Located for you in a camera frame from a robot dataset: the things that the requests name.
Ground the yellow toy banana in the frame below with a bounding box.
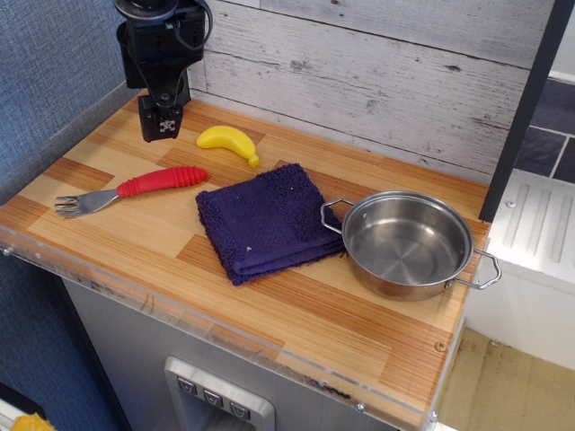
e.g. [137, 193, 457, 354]
[196, 126, 260, 168]

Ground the purple towel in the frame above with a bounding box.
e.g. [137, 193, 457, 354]
[196, 163, 344, 286]

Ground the grey toy dishwasher panel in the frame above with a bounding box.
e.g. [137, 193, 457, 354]
[164, 356, 276, 430]

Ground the black vertical post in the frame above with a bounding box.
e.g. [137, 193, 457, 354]
[479, 0, 574, 223]

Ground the red handled metal fork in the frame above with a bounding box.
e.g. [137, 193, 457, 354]
[54, 166, 208, 218]

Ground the yellow object bottom left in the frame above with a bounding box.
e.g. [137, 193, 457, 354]
[10, 415, 56, 431]

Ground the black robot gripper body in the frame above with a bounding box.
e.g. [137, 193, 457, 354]
[117, 7, 207, 108]

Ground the clear acrylic counter guard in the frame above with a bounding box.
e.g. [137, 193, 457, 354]
[1, 215, 451, 430]

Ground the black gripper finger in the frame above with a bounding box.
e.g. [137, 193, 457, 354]
[137, 95, 156, 143]
[168, 105, 183, 138]

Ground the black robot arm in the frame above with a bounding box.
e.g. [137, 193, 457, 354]
[114, 0, 213, 142]

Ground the white toy sink drainboard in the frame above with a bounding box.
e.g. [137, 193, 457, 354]
[487, 169, 574, 284]

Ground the stainless steel pot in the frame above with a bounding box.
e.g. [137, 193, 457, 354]
[320, 190, 502, 302]

